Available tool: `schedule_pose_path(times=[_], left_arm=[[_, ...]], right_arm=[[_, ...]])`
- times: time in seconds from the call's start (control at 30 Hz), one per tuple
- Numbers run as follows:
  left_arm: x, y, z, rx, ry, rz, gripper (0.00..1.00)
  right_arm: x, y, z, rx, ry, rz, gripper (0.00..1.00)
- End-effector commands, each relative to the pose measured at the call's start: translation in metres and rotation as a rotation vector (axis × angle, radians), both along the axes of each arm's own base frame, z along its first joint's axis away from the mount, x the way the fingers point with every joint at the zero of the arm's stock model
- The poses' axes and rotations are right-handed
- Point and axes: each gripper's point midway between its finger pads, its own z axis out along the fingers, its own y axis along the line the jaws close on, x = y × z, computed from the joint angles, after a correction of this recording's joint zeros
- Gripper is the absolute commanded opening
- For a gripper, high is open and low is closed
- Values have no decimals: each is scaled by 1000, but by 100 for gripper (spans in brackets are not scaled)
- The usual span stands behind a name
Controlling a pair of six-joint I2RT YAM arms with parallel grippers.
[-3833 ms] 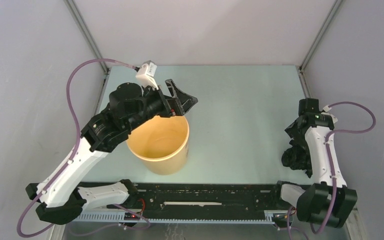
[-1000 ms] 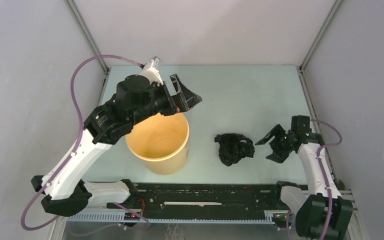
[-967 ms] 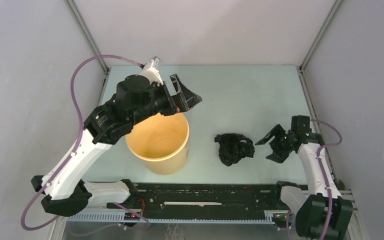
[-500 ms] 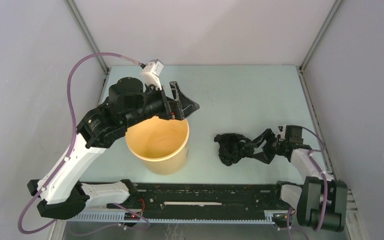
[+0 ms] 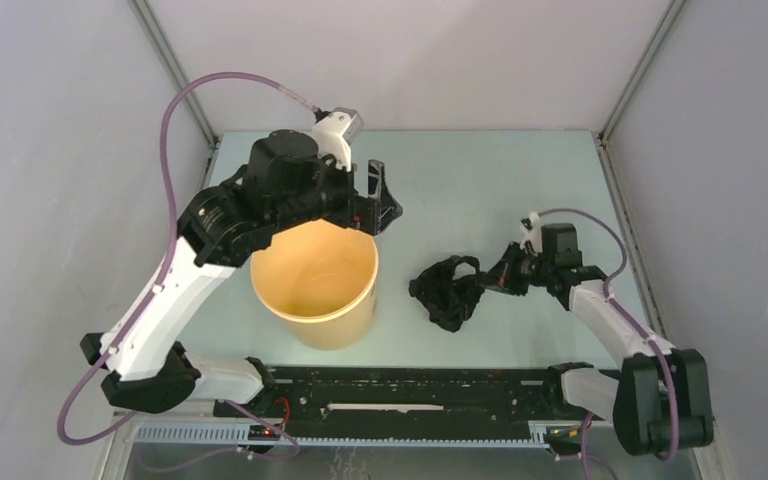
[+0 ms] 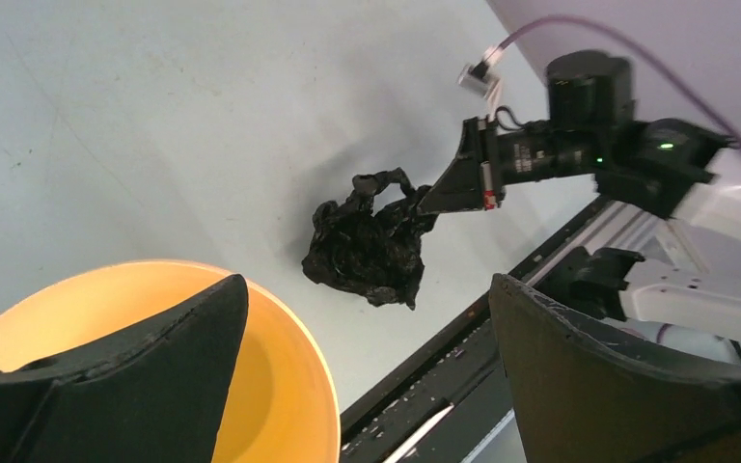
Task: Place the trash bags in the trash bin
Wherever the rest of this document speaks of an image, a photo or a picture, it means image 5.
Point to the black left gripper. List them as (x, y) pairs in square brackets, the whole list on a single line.
[(365, 213)]

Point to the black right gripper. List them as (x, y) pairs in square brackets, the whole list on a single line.
[(501, 277)]

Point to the black plastic trash bag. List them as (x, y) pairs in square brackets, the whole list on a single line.
[(449, 290)]

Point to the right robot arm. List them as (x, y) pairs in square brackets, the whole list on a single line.
[(660, 401)]

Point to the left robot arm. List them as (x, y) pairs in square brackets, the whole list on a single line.
[(291, 179)]

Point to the yellow plastic trash bin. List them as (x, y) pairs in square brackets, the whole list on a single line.
[(320, 280)]

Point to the right controller circuit board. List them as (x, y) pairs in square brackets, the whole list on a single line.
[(557, 434)]

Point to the controller circuit board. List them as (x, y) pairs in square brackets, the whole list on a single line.
[(557, 434), (261, 433)]

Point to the left controller circuit board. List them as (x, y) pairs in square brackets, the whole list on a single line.
[(261, 433)]

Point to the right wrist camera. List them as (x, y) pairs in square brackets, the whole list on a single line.
[(531, 227)]

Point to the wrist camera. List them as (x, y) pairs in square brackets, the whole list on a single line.
[(334, 132), (531, 227)]

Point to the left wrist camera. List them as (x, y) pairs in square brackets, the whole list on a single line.
[(334, 132)]

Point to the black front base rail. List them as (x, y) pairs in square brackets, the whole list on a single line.
[(319, 404)]

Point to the right aluminium frame post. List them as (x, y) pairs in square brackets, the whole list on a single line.
[(665, 26)]

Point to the aluminium frame post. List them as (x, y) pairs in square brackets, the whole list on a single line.
[(665, 26), (158, 39)]

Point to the left aluminium frame post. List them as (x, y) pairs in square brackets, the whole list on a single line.
[(158, 39)]

